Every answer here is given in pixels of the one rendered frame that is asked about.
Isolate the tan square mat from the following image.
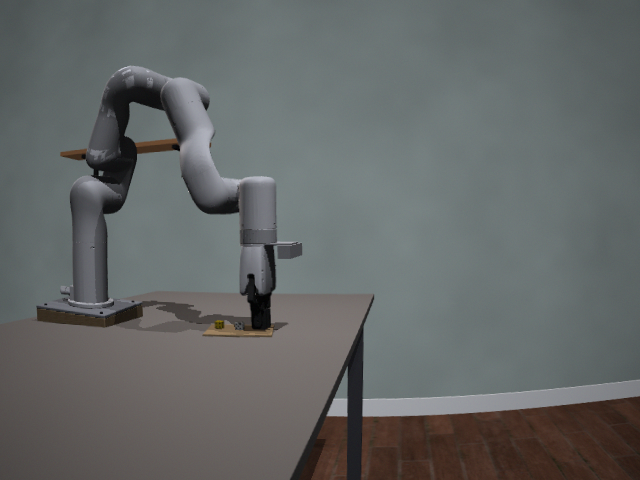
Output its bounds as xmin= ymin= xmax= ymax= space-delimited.
xmin=203 ymin=324 xmax=274 ymax=337

